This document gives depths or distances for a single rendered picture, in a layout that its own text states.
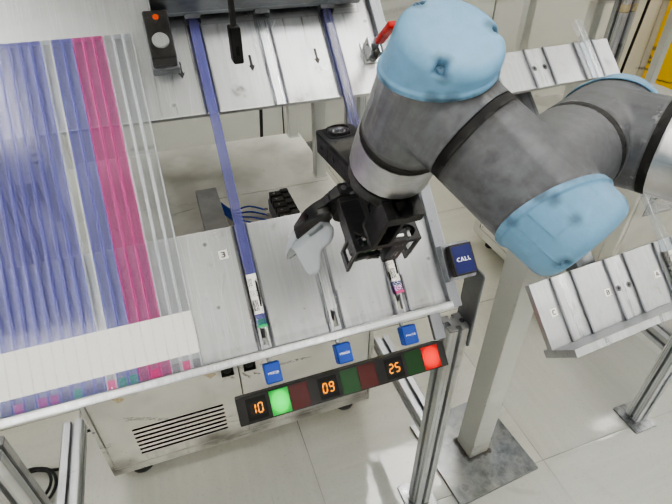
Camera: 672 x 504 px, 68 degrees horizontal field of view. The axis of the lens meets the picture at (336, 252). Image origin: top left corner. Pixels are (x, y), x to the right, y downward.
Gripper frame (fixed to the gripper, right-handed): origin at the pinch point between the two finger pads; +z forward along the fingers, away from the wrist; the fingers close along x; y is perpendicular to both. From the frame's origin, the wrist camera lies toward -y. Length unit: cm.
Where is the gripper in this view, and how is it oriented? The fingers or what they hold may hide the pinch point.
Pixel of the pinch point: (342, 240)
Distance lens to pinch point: 63.5
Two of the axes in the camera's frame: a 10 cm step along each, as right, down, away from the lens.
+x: 9.4, -2.1, 2.7
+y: 2.9, 8.9, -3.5
